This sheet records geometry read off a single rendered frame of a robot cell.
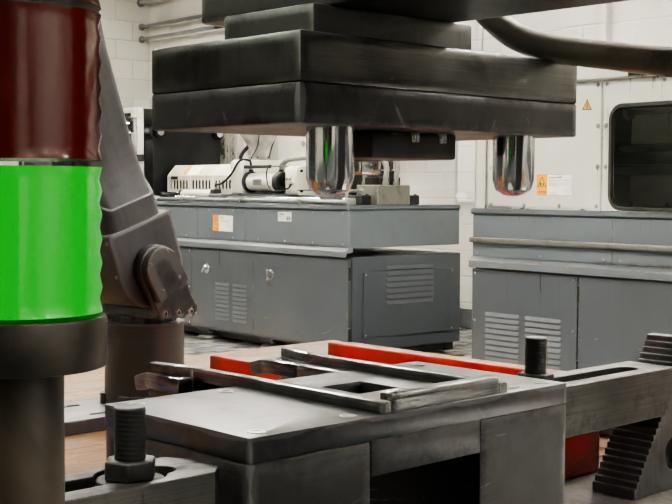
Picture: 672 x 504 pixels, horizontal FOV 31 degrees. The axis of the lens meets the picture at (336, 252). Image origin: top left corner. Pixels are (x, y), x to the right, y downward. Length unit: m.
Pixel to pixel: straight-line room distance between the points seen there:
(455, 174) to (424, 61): 9.03
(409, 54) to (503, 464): 0.19
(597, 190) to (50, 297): 5.91
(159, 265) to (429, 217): 6.99
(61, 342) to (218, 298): 8.30
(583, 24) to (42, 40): 8.48
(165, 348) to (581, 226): 5.30
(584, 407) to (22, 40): 0.47
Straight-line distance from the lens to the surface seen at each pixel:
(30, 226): 0.27
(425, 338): 7.93
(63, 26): 0.28
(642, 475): 0.75
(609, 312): 6.10
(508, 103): 0.57
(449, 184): 9.60
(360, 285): 7.52
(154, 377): 0.63
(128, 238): 0.92
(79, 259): 0.28
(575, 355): 6.26
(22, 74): 0.27
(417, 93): 0.52
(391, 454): 0.52
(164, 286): 0.93
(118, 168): 0.93
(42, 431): 0.29
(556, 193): 6.32
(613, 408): 0.71
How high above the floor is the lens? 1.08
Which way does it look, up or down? 3 degrees down
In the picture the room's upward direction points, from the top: straight up
